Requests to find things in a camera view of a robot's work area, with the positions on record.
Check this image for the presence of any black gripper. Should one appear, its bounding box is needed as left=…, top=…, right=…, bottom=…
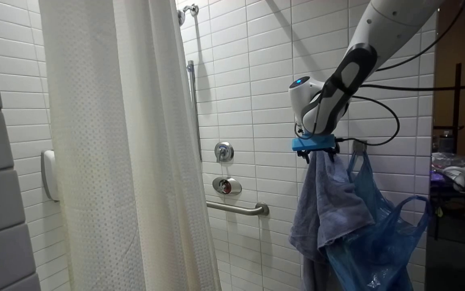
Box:
left=297, top=150, right=337, bottom=163

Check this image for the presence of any blue terry towel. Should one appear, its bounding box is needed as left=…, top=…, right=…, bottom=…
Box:
left=289, top=155, right=373, bottom=291

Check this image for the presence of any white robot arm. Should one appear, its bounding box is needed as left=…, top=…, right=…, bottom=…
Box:
left=289, top=0, right=444, bottom=158

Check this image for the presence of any horizontal steel grab bar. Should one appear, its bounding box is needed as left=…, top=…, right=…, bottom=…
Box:
left=207, top=202, right=270, bottom=217

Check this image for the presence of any chrome shower valve knob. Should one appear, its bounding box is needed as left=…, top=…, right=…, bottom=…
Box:
left=215, top=142, right=234, bottom=163

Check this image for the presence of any blue plastic bag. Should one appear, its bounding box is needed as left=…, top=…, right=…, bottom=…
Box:
left=326, top=154, right=433, bottom=291

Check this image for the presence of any white shower curtain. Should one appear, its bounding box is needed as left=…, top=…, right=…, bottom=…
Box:
left=39, top=0, right=220, bottom=291

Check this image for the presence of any white soap dispenser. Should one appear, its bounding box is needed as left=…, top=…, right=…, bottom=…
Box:
left=40, top=150, right=60, bottom=202

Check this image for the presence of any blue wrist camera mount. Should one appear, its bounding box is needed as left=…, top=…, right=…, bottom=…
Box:
left=292, top=134, right=336, bottom=152

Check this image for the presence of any vertical shower slide rail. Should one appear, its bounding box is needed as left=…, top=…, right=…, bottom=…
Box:
left=178, top=3, right=202, bottom=162

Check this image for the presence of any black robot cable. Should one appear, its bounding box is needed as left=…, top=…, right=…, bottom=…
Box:
left=344, top=0, right=465, bottom=149

